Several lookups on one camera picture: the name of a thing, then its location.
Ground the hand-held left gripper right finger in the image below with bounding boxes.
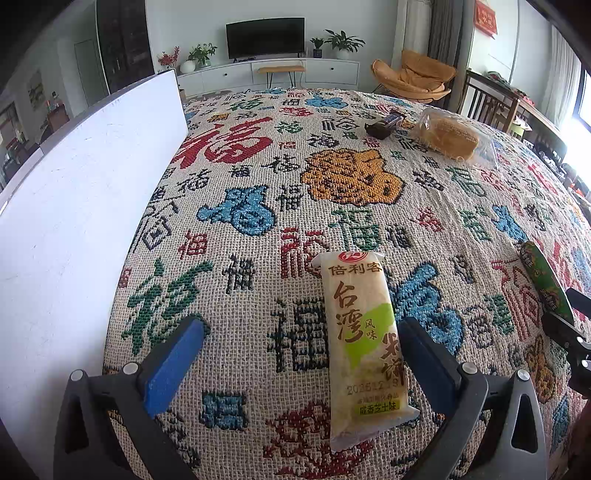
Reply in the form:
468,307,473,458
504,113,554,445
397,316,548,480

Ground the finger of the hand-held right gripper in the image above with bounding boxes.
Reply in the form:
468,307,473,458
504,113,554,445
542,311,591,365
566,287,591,320

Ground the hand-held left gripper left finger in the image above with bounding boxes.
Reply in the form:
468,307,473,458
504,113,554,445
53,316,211,480

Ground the green sausage packet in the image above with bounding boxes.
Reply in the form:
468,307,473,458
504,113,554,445
518,241,575,326

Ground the cream green rice cracker packet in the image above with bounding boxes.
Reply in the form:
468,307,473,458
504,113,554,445
311,250,421,453

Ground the white box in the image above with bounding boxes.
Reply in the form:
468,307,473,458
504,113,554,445
0,69,189,430

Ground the printed woven tablecloth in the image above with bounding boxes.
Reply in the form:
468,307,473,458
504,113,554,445
104,88,591,480

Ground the bread in clear bag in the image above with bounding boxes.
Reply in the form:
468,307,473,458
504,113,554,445
412,107,498,168

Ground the dark wooden chair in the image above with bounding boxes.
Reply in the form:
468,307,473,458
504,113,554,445
458,69,520,134

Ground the dark chocolate bar packet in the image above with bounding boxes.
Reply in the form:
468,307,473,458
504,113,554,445
365,110,406,140

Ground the orange lounge chair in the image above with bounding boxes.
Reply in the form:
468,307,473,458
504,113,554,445
372,49,458,103

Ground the grey curtain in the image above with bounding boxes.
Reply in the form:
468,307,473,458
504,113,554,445
428,0,471,70

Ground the white television cabinet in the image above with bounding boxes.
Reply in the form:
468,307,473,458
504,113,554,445
177,58,361,99

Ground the leafy potted plant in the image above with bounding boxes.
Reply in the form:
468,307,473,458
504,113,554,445
188,43,218,68

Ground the wooden stool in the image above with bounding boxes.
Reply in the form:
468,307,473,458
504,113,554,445
257,65,306,88

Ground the dark glass cabinet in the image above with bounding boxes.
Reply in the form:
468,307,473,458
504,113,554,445
96,0,154,93

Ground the large potted plant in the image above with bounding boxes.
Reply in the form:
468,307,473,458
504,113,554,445
324,30,366,60

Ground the black television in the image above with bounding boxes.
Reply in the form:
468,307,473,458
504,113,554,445
226,17,306,61

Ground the red wall hanging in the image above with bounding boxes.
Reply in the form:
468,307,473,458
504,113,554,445
475,0,498,35

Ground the framed wall picture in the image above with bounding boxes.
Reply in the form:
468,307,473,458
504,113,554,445
28,71,45,110

